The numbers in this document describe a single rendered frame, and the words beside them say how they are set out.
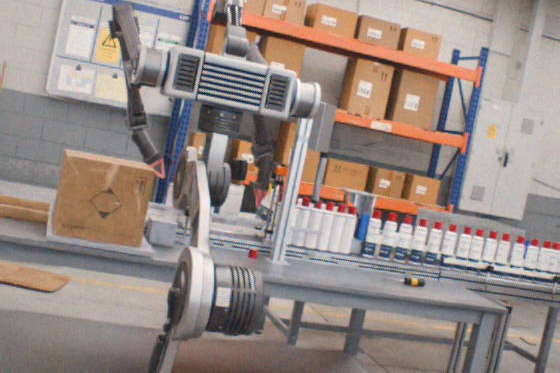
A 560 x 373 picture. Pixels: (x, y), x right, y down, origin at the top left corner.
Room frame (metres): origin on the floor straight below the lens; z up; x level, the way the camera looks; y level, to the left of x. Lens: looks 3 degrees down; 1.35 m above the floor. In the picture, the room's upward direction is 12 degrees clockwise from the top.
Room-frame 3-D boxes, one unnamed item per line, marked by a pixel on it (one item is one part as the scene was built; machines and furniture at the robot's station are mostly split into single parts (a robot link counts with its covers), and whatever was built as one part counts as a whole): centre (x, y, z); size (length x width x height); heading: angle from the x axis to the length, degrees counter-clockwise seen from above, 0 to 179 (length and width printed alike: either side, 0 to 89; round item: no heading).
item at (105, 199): (2.69, 0.58, 0.99); 0.30 x 0.24 x 0.27; 108
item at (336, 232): (3.26, -0.29, 0.98); 0.05 x 0.05 x 0.20
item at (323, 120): (3.12, -0.11, 1.38); 0.17 x 0.10 x 0.19; 162
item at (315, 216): (3.23, -0.19, 0.98); 0.05 x 0.05 x 0.20
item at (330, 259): (3.17, 0.02, 0.85); 1.65 x 0.11 x 0.05; 106
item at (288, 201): (3.04, -0.07, 1.16); 0.04 x 0.04 x 0.67; 16
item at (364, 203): (3.38, -0.36, 1.01); 0.14 x 0.13 x 0.26; 106
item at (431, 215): (5.00, -1.30, 0.91); 0.60 x 0.40 x 0.22; 111
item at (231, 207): (3.42, 0.17, 1.03); 0.09 x 0.09 x 0.30
